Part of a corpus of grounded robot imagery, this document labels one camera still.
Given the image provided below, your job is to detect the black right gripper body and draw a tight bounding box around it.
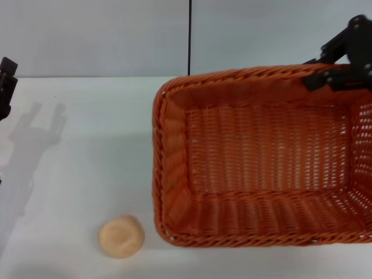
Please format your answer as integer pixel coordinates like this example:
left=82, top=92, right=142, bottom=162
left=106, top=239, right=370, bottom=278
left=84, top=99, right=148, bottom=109
left=346, top=14, right=372, bottom=70

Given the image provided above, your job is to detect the round beige bread bun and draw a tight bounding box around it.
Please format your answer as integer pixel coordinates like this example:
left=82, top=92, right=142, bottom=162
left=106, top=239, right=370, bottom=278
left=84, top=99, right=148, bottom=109
left=98, top=214, right=145, bottom=259

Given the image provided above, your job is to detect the orange woven plastic basket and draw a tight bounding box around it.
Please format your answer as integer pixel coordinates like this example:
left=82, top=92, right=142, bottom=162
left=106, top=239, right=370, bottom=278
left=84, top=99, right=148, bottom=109
left=151, top=63, right=372, bottom=248

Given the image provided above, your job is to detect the black vertical wall strip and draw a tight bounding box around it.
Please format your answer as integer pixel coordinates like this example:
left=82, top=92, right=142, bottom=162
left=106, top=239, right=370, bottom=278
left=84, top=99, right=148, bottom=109
left=188, top=0, right=194, bottom=77

